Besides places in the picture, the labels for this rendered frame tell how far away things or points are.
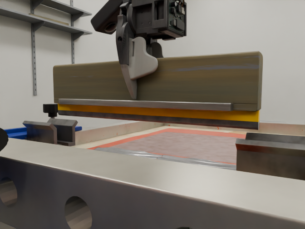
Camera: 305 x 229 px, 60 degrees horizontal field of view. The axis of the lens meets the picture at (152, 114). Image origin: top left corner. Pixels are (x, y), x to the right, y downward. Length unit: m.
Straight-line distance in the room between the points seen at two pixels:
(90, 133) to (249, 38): 3.65
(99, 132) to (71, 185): 0.60
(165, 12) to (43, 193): 0.29
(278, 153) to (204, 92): 0.12
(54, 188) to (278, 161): 0.25
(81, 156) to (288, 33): 4.01
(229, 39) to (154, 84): 3.87
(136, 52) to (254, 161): 0.23
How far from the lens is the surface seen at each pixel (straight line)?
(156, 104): 0.39
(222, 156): 0.57
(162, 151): 0.60
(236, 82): 0.36
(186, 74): 0.38
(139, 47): 0.41
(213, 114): 0.38
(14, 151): 0.23
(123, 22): 0.41
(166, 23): 0.39
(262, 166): 0.35
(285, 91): 4.05
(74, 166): 0.17
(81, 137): 0.70
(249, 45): 4.17
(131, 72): 0.40
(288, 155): 0.34
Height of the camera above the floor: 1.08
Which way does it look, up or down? 5 degrees down
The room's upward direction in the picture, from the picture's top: straight up
